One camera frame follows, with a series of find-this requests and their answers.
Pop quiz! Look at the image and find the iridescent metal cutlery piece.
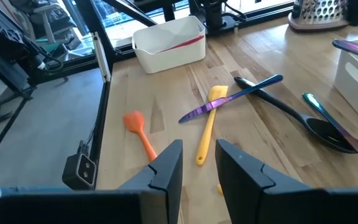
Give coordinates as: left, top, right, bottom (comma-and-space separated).
301, 92, 358, 174
178, 73, 284, 124
332, 38, 358, 63

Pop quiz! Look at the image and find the orange silicone spatula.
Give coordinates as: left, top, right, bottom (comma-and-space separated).
122, 111, 158, 162

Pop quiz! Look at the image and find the white office chair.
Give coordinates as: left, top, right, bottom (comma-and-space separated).
31, 0, 79, 44

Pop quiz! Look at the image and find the metal box grater pink handle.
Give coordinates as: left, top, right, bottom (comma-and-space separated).
287, 0, 350, 32

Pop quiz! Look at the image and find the black slotted spoon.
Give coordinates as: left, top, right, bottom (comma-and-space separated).
234, 76, 358, 155

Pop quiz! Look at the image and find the yellow silicone spatula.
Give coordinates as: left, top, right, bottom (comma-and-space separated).
195, 85, 229, 166

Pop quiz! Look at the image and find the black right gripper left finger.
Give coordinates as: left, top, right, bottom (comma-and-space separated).
118, 139, 183, 224

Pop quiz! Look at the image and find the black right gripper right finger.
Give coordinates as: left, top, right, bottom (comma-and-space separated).
215, 139, 312, 224

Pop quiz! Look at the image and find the silver metal bracket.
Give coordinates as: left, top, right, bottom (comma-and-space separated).
91, 30, 112, 83

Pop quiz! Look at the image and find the large white plastic bin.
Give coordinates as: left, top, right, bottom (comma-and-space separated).
131, 15, 207, 75

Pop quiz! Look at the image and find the black power adapter box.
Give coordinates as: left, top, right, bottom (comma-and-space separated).
62, 140, 98, 191

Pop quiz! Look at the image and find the small white plastic bin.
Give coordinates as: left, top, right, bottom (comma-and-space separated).
333, 35, 358, 124

